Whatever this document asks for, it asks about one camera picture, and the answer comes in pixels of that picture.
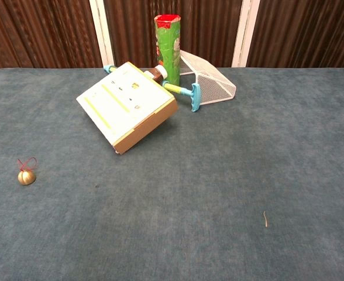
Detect blue yellow toy pump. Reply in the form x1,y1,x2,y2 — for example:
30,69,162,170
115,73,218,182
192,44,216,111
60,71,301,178
102,64,202,112

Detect golden bell with red string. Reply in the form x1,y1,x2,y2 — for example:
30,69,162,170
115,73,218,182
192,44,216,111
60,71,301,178
16,157,38,186

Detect white door frame post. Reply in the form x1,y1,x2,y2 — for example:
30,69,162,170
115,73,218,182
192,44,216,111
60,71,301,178
231,0,261,68
89,0,115,68

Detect brown bottle white cap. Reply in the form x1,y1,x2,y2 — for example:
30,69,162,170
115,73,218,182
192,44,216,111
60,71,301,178
143,64,168,82

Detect white wire mesh basket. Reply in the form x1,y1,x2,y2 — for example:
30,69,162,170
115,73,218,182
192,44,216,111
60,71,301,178
178,49,237,106

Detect blue table cloth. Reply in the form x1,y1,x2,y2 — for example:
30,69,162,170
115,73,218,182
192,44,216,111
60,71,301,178
0,67,344,281

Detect green chips can red rim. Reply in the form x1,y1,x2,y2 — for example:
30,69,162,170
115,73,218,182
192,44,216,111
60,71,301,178
153,13,181,86

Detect white cardboard box green stripes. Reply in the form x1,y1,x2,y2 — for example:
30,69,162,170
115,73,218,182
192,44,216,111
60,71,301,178
75,61,179,155

